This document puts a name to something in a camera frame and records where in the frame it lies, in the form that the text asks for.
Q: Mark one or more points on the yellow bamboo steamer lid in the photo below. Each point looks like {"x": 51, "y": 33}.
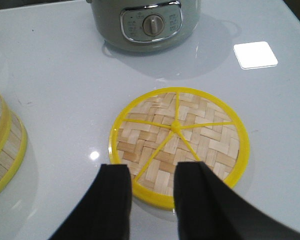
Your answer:
{"x": 164, "y": 127}

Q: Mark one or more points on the bamboo steamer basket centre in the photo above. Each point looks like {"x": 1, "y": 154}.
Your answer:
{"x": 13, "y": 143}

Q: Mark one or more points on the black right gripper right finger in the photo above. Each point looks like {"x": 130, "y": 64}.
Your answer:
{"x": 207, "y": 209}

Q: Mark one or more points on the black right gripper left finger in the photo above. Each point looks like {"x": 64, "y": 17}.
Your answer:
{"x": 104, "y": 211}

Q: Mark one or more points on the green electric cooking pot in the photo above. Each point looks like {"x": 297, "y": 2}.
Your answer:
{"x": 145, "y": 25}

